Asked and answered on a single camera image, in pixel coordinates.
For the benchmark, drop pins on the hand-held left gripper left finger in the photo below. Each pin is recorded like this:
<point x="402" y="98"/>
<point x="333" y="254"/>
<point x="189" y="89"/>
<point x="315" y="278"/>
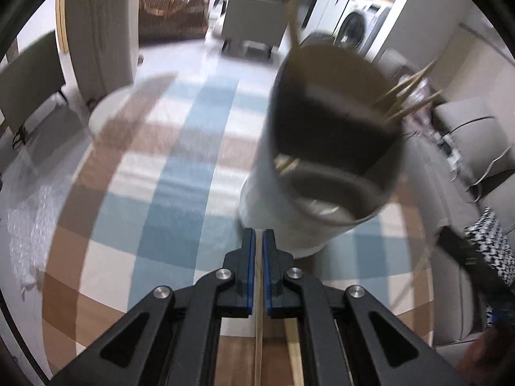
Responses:
<point x="250" y="269"/>

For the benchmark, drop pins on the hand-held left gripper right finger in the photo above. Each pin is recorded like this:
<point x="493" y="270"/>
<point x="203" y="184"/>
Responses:
<point x="267" y="269"/>

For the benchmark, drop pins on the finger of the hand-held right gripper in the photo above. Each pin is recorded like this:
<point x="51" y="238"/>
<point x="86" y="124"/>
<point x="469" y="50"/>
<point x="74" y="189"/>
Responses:
<point x="454" y="245"/>

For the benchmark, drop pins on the white cylindrical utensil holder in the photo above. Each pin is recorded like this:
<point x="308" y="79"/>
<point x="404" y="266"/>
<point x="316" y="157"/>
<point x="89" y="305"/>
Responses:
<point x="265" y="209"/>

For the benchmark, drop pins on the single wooden chopstick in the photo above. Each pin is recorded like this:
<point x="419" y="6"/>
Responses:
<point x="259" y="350"/>

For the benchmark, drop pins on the pile of wooden chopsticks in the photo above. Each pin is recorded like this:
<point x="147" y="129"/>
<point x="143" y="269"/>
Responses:
<point x="293" y="354"/>

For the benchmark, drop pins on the person's right forearm houndstooth sleeve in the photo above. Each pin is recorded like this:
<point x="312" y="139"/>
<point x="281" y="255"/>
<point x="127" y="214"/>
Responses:
<point x="493" y="241"/>

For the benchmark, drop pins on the grey sofa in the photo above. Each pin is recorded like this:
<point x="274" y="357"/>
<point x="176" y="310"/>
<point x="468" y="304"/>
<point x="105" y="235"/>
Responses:
<point x="462" y="161"/>

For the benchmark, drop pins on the checkered tablecloth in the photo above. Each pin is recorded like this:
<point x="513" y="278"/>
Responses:
<point x="169" y="209"/>

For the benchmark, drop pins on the grey round ottoman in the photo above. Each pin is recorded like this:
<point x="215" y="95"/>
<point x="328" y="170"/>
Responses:
<point x="120" y="104"/>

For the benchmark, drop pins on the bubble wrap sheet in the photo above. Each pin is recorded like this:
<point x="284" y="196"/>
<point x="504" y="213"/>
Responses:
<point x="24" y="241"/>

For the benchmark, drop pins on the white washing machine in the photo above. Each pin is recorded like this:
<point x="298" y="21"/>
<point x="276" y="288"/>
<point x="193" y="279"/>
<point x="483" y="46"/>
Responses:
<point x="358" y="28"/>

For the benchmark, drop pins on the grey-green armchair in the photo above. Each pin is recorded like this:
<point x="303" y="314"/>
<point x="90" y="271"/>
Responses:
<point x="253" y="20"/>
<point x="32" y="84"/>

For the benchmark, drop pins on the brown patterned bag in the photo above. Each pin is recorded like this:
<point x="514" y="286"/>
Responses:
<point x="173" y="16"/>

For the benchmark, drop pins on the beige upright suitcase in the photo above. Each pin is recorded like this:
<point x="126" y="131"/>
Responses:
<point x="100" y="28"/>

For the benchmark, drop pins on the wooden door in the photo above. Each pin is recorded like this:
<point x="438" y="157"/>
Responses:
<point x="61" y="20"/>

